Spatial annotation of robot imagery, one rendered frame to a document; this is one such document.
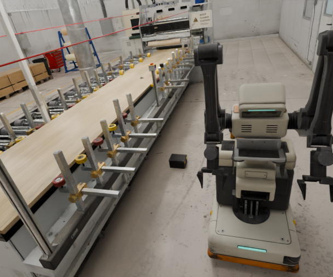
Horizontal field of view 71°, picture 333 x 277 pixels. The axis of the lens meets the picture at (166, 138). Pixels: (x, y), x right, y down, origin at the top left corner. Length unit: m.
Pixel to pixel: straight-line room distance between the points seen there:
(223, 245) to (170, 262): 0.48
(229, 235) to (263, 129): 0.89
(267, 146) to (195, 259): 1.15
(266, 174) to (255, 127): 0.32
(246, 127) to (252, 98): 0.18
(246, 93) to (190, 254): 1.41
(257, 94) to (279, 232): 1.09
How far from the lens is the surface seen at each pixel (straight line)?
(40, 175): 1.81
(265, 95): 1.21
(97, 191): 1.54
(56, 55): 11.39
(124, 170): 1.67
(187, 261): 2.10
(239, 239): 1.86
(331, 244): 2.37
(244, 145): 1.34
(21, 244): 1.67
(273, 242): 1.89
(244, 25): 12.04
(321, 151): 1.04
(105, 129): 1.82
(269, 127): 1.31
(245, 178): 1.51
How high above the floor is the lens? 1.77
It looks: 29 degrees down
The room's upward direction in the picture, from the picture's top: 9 degrees counter-clockwise
